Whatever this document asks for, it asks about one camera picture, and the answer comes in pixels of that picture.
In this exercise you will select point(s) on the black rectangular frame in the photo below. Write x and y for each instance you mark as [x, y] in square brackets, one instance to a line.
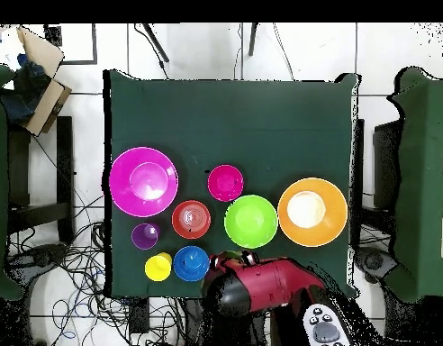
[94, 47]

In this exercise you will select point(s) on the yellow cup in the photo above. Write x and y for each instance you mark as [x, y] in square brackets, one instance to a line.
[157, 267]

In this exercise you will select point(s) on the dark green table cloth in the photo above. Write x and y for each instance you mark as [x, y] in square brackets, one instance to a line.
[225, 119]

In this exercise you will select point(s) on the grey base with black knob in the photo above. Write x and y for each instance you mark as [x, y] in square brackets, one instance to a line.
[41, 257]
[374, 261]

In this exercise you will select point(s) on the purple cup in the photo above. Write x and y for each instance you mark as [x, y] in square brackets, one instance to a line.
[145, 236]

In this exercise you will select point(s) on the small red-orange bowl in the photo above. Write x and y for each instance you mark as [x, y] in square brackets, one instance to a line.
[191, 220]

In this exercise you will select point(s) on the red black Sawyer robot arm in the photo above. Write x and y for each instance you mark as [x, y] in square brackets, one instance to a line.
[272, 284]

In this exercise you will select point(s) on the cardboard box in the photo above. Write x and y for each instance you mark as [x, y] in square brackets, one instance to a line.
[45, 104]

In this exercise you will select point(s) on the small dark blue bowl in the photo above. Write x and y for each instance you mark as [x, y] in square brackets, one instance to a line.
[191, 263]

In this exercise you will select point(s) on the black power brick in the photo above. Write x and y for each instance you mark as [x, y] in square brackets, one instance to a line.
[139, 317]

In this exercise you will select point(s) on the black tripod leg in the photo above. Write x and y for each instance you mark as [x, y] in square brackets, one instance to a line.
[156, 43]
[253, 39]

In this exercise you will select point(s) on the dark blue cloth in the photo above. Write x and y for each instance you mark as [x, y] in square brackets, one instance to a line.
[23, 93]

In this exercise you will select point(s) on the large pink bowl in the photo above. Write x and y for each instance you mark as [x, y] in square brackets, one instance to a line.
[143, 182]

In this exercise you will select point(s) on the small crimson bowl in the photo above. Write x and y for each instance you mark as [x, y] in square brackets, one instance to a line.
[225, 183]

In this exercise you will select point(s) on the green bowl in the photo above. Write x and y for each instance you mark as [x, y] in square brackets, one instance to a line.
[251, 221]

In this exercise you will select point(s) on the large orange bowl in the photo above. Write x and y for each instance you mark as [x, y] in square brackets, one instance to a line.
[331, 230]

